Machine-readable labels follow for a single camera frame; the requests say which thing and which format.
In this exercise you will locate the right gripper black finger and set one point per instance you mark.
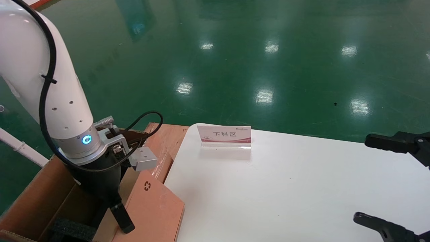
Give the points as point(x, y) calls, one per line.
point(403, 143)
point(386, 230)

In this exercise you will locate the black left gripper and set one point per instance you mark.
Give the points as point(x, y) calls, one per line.
point(99, 181)

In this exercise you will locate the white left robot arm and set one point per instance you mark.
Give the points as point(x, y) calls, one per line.
point(27, 60)

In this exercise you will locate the large open cardboard box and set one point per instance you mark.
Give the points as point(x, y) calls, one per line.
point(37, 198)

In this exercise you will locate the black foam pad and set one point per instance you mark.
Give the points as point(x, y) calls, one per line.
point(70, 230)

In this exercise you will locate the brown wooden board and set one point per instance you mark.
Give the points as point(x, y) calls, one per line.
point(174, 137)

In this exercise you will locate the white metal tube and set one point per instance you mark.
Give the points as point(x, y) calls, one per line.
point(20, 146)

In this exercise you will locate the white red sign card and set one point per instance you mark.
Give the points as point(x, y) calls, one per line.
point(223, 134)

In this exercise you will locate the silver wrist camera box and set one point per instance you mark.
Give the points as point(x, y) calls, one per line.
point(144, 159)

